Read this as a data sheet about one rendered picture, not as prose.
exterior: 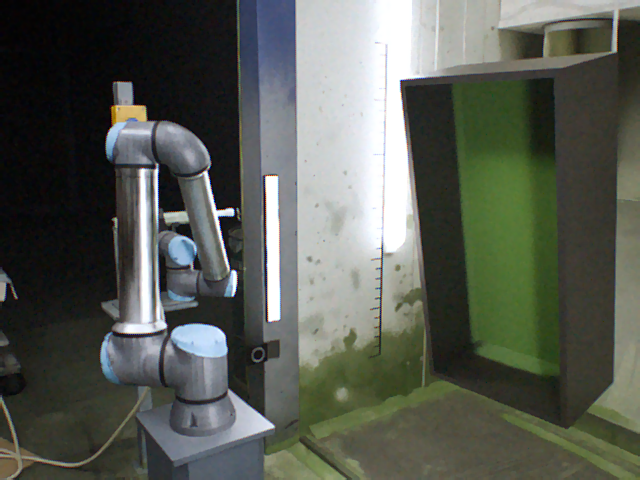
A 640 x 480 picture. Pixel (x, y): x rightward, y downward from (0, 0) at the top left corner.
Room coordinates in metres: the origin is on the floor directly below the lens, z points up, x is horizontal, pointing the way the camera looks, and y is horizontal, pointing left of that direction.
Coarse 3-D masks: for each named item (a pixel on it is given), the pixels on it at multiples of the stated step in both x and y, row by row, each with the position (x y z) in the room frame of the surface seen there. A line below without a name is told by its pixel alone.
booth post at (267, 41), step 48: (240, 0) 2.54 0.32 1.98; (288, 0) 2.50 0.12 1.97; (240, 48) 2.54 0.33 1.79; (288, 48) 2.50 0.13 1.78; (288, 96) 2.50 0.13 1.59; (288, 144) 2.50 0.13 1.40; (288, 192) 2.50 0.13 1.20; (288, 240) 2.50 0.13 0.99; (288, 288) 2.50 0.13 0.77; (288, 336) 2.49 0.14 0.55; (288, 384) 2.49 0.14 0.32; (288, 432) 2.49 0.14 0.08
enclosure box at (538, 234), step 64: (512, 64) 2.01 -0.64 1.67; (576, 64) 1.73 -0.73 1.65; (448, 128) 2.32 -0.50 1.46; (512, 128) 2.22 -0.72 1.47; (576, 128) 1.75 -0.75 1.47; (448, 192) 2.33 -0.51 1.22; (512, 192) 2.26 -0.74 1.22; (576, 192) 1.77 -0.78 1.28; (448, 256) 2.34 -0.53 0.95; (512, 256) 2.31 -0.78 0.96; (576, 256) 1.79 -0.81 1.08; (448, 320) 2.36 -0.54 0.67; (512, 320) 2.36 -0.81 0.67; (576, 320) 1.82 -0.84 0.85; (512, 384) 2.13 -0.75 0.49; (576, 384) 1.85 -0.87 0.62
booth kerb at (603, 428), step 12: (588, 420) 2.52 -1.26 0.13; (600, 420) 2.47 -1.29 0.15; (612, 420) 2.43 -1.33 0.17; (588, 432) 2.51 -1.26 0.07; (600, 432) 2.46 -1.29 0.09; (612, 432) 2.42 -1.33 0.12; (624, 432) 2.38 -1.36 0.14; (636, 432) 2.34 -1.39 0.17; (612, 444) 2.41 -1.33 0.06; (624, 444) 2.37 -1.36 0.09; (636, 444) 2.33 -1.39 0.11
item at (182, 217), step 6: (222, 210) 2.37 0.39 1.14; (228, 210) 2.38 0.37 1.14; (168, 216) 2.22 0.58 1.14; (174, 216) 2.23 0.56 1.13; (180, 216) 2.25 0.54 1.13; (186, 216) 2.26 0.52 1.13; (114, 222) 2.11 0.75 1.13; (168, 222) 2.22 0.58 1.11; (180, 222) 2.25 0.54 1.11; (186, 222) 2.27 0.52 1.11; (114, 228) 2.13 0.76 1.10
